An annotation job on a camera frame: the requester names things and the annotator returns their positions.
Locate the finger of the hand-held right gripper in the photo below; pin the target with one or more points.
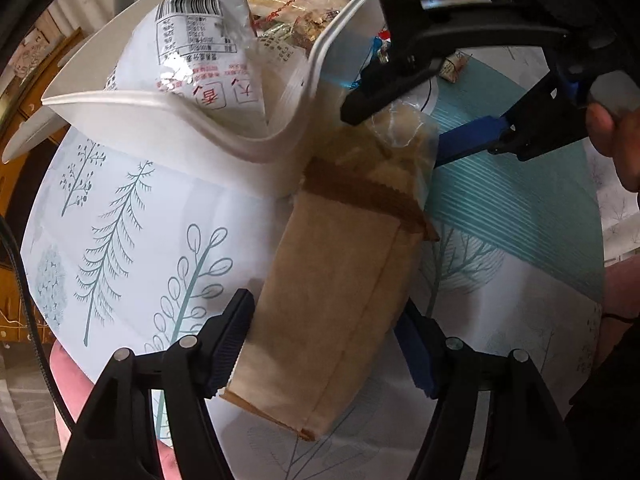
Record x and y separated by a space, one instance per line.
400 75
470 135

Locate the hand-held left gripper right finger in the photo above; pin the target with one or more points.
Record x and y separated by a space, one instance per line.
417 357

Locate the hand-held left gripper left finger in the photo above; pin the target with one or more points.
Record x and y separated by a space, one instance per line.
227 352

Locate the brown-edged rice cracker packet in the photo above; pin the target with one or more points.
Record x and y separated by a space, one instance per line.
330 300

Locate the clear nut packet red label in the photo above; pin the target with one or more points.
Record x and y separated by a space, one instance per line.
300 25

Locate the white plastic bin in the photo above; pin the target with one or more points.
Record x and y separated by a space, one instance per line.
240 146

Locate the large pale blue snack packet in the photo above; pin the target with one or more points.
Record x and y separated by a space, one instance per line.
200 35

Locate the person's right hand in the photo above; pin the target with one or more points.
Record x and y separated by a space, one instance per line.
622 145

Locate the small brown wrapped candy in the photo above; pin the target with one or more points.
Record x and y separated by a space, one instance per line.
452 67

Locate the tree print bedsheet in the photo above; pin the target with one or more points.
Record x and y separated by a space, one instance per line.
150 235

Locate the pink cloth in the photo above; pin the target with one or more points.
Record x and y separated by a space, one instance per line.
70 385

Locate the person's dark clothing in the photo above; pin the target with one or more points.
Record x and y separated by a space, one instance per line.
610 420

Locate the person's bare leg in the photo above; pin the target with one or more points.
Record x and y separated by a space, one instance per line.
622 295

